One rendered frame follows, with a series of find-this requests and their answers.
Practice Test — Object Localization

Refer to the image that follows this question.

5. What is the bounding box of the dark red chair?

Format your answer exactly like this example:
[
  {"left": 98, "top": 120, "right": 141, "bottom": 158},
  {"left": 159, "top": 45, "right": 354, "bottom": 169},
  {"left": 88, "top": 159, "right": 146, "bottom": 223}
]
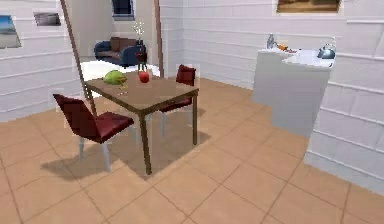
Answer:
[
  {"left": 159, "top": 64, "right": 197, "bottom": 138},
  {"left": 52, "top": 93, "right": 136, "bottom": 174}
]

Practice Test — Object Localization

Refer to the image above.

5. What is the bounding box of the brown wooden dining table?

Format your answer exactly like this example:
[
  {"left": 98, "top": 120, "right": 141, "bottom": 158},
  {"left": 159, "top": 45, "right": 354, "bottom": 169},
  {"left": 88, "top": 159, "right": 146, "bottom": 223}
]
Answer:
[{"left": 84, "top": 70, "right": 200, "bottom": 176}]

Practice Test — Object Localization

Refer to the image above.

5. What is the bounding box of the dark vase with white flowers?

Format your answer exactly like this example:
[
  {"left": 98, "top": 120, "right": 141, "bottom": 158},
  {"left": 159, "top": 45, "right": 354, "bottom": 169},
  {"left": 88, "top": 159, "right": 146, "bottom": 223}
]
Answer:
[{"left": 133, "top": 20, "right": 146, "bottom": 47}]

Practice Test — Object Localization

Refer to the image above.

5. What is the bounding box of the dark blue sofa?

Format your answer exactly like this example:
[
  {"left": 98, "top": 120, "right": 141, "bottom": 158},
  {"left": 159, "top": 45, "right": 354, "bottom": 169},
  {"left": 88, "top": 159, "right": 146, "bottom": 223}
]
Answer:
[{"left": 93, "top": 36, "right": 147, "bottom": 68}]

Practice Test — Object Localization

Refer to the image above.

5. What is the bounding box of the white kitchen counter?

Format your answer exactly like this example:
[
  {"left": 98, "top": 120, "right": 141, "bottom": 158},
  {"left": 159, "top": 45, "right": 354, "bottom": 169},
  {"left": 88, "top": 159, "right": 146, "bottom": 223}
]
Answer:
[{"left": 252, "top": 48, "right": 336, "bottom": 138}]

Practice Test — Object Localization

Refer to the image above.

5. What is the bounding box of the clear glass bottle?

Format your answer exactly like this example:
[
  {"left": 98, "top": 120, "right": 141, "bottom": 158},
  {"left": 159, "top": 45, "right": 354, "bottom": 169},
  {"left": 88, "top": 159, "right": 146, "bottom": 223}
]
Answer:
[{"left": 266, "top": 33, "right": 277, "bottom": 50}]

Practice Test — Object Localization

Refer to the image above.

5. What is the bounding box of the dark window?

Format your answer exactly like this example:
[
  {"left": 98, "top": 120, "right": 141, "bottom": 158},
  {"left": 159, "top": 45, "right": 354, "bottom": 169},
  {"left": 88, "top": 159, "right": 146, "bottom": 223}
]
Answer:
[{"left": 111, "top": 0, "right": 135, "bottom": 18}]

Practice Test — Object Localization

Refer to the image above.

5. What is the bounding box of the grey metal kettle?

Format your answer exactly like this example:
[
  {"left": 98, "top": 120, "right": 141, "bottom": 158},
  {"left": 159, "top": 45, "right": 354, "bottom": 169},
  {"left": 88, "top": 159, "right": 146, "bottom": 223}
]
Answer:
[{"left": 316, "top": 43, "right": 336, "bottom": 60}]

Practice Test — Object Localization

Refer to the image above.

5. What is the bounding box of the brown framed picture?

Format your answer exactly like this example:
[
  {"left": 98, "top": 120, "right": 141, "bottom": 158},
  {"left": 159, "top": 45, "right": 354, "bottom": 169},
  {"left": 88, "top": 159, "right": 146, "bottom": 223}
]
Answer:
[{"left": 276, "top": 0, "right": 342, "bottom": 15}]

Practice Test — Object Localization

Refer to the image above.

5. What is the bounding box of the grey small framed picture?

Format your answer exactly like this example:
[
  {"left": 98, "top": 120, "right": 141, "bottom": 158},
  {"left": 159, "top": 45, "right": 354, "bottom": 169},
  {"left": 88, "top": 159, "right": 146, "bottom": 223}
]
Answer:
[{"left": 33, "top": 12, "right": 62, "bottom": 27}]

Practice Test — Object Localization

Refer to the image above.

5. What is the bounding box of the blue landscape framed picture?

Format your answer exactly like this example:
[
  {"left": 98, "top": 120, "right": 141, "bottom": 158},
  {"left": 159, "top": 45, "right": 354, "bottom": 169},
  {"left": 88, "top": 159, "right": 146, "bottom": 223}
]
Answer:
[{"left": 0, "top": 14, "right": 23, "bottom": 50}]

